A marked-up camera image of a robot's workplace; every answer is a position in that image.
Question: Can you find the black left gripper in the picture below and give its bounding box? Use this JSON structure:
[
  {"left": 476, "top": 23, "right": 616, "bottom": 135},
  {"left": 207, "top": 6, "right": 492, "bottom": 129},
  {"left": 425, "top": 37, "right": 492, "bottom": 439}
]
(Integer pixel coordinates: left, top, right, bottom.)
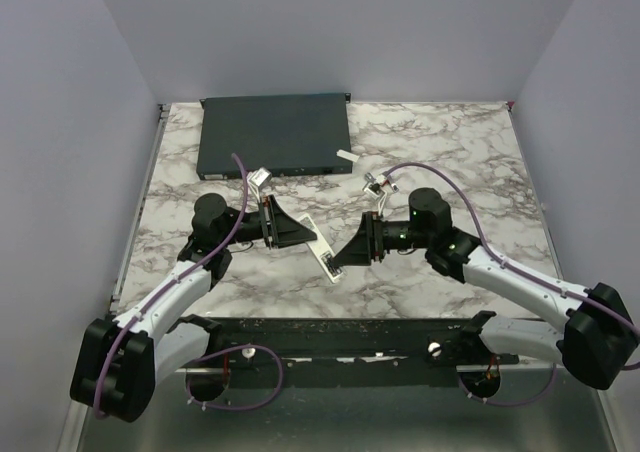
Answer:
[{"left": 220, "top": 195, "right": 317, "bottom": 249}]

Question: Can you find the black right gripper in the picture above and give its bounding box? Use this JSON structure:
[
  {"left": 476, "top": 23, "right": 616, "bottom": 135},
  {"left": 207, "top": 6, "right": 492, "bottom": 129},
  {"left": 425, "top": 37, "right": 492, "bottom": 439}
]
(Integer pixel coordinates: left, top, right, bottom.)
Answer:
[{"left": 332, "top": 211, "right": 432, "bottom": 266}]

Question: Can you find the white remote control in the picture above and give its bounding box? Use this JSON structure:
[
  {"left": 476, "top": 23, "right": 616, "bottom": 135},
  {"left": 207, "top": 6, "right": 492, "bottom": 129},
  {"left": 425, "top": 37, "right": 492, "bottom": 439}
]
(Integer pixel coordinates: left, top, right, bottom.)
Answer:
[{"left": 298, "top": 213, "right": 345, "bottom": 284}]

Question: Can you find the white battery cover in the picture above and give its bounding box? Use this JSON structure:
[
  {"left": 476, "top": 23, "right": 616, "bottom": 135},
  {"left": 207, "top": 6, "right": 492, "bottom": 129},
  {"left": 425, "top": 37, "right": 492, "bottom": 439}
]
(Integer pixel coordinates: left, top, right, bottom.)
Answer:
[{"left": 336, "top": 149, "right": 360, "bottom": 163}]

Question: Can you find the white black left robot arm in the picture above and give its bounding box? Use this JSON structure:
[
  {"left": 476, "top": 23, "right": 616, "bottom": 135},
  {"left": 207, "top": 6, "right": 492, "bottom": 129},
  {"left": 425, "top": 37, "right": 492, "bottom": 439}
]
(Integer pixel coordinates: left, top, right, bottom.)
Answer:
[{"left": 70, "top": 193, "right": 317, "bottom": 422}]

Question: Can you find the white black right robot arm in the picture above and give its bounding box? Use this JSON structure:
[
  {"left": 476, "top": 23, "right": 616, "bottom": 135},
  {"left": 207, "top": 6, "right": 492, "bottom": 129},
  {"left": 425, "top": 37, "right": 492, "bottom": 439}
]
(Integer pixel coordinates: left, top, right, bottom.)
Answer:
[{"left": 333, "top": 188, "right": 639, "bottom": 390}]

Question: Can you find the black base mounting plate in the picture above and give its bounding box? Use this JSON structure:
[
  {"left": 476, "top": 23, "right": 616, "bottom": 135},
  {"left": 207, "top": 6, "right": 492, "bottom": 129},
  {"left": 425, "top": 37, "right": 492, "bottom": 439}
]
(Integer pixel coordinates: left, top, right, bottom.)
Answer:
[{"left": 180, "top": 315, "right": 524, "bottom": 400}]

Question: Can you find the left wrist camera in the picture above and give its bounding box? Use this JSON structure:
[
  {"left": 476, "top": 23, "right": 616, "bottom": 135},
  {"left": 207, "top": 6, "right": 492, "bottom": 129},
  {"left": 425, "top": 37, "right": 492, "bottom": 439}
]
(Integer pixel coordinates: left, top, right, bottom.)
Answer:
[{"left": 247, "top": 167, "right": 272, "bottom": 200}]

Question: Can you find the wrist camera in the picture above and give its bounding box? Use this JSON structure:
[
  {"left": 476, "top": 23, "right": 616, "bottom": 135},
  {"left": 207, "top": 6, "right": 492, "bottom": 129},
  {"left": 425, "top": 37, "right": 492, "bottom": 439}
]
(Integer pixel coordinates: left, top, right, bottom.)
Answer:
[
  {"left": 362, "top": 173, "right": 394, "bottom": 215},
  {"left": 247, "top": 167, "right": 272, "bottom": 200}
]

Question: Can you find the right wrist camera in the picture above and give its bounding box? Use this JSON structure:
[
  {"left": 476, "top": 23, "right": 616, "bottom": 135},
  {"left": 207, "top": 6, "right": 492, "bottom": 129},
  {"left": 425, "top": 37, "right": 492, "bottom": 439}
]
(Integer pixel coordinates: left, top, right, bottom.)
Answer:
[{"left": 362, "top": 173, "right": 394, "bottom": 215}]

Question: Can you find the dark network switch box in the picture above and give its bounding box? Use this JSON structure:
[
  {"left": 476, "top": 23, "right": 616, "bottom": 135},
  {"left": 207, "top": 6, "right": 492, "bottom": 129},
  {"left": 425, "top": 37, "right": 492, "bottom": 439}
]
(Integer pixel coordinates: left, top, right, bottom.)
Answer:
[{"left": 196, "top": 92, "right": 353, "bottom": 180}]

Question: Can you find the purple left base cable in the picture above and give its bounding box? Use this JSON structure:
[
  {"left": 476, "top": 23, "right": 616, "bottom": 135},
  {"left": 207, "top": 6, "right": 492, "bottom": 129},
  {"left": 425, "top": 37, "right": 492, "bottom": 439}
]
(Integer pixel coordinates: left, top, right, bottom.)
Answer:
[{"left": 185, "top": 345, "right": 287, "bottom": 413}]

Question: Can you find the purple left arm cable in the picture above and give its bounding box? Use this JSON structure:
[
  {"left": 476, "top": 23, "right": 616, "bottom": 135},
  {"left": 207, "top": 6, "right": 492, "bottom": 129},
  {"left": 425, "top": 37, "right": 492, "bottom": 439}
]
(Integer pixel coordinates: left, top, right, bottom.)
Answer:
[{"left": 92, "top": 152, "right": 250, "bottom": 419}]

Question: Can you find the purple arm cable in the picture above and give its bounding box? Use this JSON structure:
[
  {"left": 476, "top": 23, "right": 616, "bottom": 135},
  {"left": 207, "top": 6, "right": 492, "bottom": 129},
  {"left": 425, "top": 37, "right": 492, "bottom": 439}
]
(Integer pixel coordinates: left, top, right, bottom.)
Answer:
[
  {"left": 384, "top": 162, "right": 640, "bottom": 371},
  {"left": 92, "top": 152, "right": 250, "bottom": 419}
]

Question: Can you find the aluminium table edge rail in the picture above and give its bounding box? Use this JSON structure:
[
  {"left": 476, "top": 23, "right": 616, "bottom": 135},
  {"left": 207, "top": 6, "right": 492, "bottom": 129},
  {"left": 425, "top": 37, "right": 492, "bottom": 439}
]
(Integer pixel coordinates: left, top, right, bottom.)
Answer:
[{"left": 108, "top": 103, "right": 172, "bottom": 314}]

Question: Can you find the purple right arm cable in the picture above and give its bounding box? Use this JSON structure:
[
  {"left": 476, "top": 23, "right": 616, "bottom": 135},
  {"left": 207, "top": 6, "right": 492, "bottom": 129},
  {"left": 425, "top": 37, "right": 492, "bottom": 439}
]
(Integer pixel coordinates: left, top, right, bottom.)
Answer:
[{"left": 384, "top": 162, "right": 640, "bottom": 371}]

